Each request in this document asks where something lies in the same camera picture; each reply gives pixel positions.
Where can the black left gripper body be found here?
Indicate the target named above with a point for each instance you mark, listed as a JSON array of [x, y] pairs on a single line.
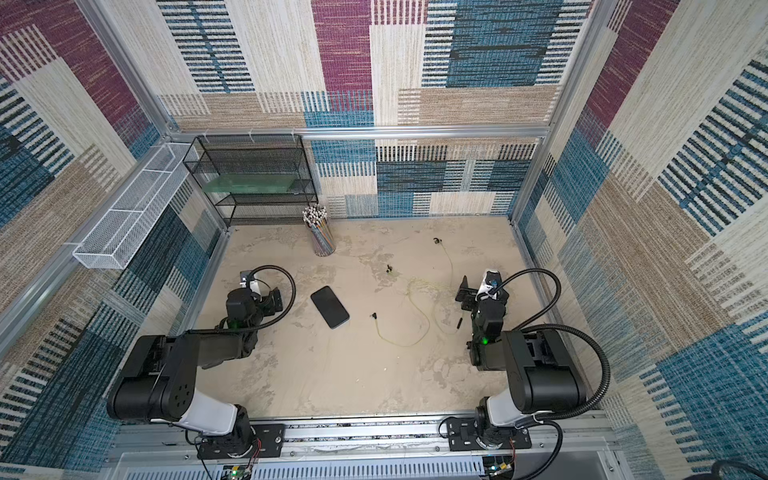
[[267, 308]]

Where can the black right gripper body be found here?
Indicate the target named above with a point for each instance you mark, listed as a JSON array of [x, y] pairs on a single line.
[[470, 294]]

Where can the yellow-green wired earphones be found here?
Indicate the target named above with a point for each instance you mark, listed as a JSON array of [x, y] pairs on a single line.
[[417, 286]]

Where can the black smartphone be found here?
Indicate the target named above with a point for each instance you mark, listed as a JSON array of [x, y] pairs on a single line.
[[330, 307]]

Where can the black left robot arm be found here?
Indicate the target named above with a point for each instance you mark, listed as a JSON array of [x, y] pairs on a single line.
[[158, 380]]

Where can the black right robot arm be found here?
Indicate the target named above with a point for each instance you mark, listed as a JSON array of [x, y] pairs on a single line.
[[541, 375]]

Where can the green board on shelf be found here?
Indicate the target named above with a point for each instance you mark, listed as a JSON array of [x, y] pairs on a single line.
[[256, 184]]

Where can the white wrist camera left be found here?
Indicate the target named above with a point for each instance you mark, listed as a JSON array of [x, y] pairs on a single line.
[[253, 285]]

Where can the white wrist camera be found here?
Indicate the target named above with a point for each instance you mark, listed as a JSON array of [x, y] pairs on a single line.
[[253, 285], [489, 285]]

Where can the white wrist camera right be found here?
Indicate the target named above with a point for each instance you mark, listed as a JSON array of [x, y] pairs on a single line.
[[489, 285]]

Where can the black wire shelf rack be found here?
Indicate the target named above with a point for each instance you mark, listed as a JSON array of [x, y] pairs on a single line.
[[213, 156]]

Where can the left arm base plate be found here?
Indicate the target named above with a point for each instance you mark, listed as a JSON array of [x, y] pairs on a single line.
[[260, 441]]

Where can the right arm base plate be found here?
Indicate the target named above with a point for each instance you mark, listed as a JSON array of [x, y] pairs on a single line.
[[466, 434]]

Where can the white wire mesh basket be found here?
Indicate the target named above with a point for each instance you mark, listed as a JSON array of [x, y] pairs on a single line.
[[116, 238]]

